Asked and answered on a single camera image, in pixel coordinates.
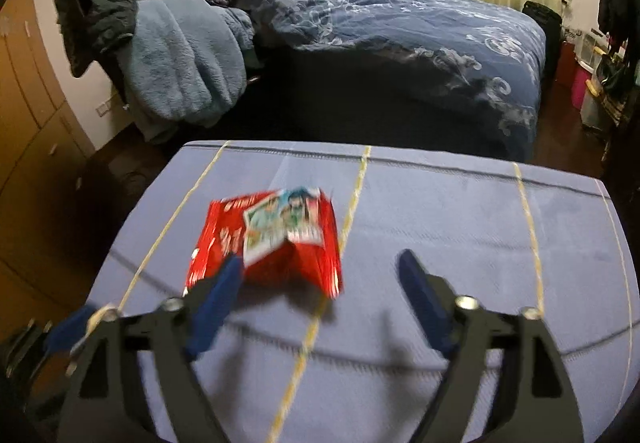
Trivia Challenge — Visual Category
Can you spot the pink plastic bin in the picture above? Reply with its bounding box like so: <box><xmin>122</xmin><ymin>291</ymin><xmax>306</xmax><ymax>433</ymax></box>
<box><xmin>570</xmin><ymin>66</ymin><xmax>593</xmax><ymax>111</ymax></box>

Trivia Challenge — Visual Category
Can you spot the bed with blue duvet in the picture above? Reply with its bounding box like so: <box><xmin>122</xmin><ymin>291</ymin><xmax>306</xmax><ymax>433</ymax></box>
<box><xmin>237</xmin><ymin>0</ymin><xmax>548</xmax><ymax>164</ymax></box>

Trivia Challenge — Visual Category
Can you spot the black bag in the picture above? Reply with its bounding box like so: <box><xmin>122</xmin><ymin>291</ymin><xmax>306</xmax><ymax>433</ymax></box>
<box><xmin>595</xmin><ymin>48</ymin><xmax>636</xmax><ymax>96</ymax></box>

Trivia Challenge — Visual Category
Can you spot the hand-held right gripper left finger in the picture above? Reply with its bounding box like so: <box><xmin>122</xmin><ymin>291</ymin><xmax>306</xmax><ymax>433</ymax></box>
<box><xmin>57</xmin><ymin>253</ymin><xmax>246</xmax><ymax>443</ymax></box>

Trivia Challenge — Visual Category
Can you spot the clear storage bin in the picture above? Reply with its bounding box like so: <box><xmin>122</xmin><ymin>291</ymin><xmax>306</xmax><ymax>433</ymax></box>
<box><xmin>580</xmin><ymin>78</ymin><xmax>608</xmax><ymax>129</ymax></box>

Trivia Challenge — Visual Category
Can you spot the light wooden wardrobe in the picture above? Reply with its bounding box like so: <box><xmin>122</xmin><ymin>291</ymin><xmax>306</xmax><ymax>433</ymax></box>
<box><xmin>0</xmin><ymin>0</ymin><xmax>96</xmax><ymax>314</ymax></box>

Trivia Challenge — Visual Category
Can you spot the black suitcase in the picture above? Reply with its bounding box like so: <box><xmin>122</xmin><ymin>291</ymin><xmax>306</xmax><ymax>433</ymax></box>
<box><xmin>521</xmin><ymin>0</ymin><xmax>563</xmax><ymax>79</ymax></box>

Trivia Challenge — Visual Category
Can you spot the dark grey padded jacket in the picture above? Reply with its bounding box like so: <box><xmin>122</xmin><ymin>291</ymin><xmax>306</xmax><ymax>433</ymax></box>
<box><xmin>52</xmin><ymin>0</ymin><xmax>178</xmax><ymax>79</ymax></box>

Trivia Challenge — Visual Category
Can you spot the red snack packet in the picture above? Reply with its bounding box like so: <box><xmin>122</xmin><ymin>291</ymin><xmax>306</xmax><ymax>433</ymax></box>
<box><xmin>184</xmin><ymin>186</ymin><xmax>345</xmax><ymax>299</ymax></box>

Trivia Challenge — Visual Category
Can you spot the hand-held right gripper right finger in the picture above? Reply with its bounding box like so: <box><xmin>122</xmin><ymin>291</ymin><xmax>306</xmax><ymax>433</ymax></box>
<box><xmin>397</xmin><ymin>249</ymin><xmax>586</xmax><ymax>443</ymax></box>

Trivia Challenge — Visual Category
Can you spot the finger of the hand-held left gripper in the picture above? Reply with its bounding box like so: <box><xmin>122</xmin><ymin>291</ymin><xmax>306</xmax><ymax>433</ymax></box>
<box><xmin>42</xmin><ymin>303</ymin><xmax>121</xmax><ymax>356</ymax></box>

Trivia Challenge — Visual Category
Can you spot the light blue fleece blanket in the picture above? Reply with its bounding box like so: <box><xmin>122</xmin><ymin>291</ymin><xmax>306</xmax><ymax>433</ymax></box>
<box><xmin>122</xmin><ymin>0</ymin><xmax>256</xmax><ymax>129</ymax></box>

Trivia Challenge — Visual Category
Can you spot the clear plastic container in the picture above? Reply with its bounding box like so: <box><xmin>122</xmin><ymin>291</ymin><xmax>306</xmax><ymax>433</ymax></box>
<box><xmin>575</xmin><ymin>33</ymin><xmax>608</xmax><ymax>69</ymax></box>

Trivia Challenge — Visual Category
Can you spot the black hanging jacket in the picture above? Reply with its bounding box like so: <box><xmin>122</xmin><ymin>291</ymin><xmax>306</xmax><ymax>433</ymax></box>
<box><xmin>597</xmin><ymin>0</ymin><xmax>633</xmax><ymax>49</ymax></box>

